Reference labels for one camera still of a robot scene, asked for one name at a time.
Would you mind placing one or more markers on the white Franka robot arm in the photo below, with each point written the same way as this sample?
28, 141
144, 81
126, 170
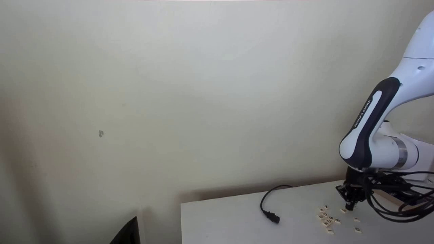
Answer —
397, 149

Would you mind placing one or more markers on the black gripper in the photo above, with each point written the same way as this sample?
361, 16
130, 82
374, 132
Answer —
356, 183

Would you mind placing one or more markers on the black angular furniture piece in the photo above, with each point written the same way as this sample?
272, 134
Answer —
129, 231

